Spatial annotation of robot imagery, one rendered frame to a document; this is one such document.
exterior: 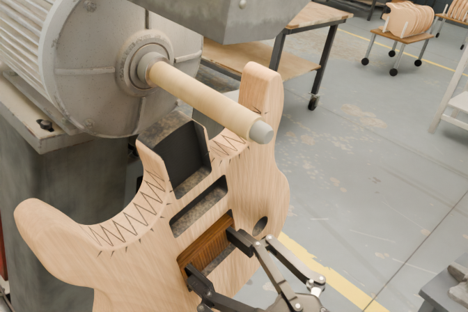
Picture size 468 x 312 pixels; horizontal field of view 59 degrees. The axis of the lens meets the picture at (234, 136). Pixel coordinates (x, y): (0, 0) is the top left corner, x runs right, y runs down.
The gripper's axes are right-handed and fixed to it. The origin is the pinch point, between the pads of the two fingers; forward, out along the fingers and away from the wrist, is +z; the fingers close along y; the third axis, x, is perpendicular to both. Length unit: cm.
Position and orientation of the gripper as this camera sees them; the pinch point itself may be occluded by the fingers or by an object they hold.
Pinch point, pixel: (211, 252)
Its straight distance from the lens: 59.2
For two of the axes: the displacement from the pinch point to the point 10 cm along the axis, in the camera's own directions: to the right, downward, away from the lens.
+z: -7.1, -4.4, 5.5
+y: 6.9, -5.5, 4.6
